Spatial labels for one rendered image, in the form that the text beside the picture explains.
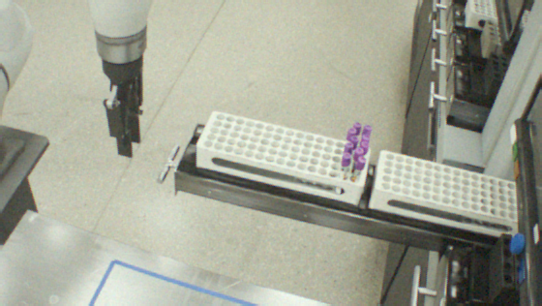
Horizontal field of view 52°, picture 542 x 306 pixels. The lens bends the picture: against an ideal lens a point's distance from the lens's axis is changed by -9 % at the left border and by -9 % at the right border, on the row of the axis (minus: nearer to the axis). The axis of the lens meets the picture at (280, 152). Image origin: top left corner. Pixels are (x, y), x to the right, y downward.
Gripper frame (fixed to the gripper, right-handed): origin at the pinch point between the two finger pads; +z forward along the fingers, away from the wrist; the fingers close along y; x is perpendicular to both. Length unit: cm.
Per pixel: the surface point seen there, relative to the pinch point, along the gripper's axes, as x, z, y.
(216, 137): -18.3, -6.9, -1.5
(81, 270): -5.4, -2.2, -32.6
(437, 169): -58, -6, 4
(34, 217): 7.1, -2.2, -25.7
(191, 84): 25, 80, 111
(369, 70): -46, 79, 148
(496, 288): -70, -6, -19
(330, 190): -39.9, -1.8, -2.8
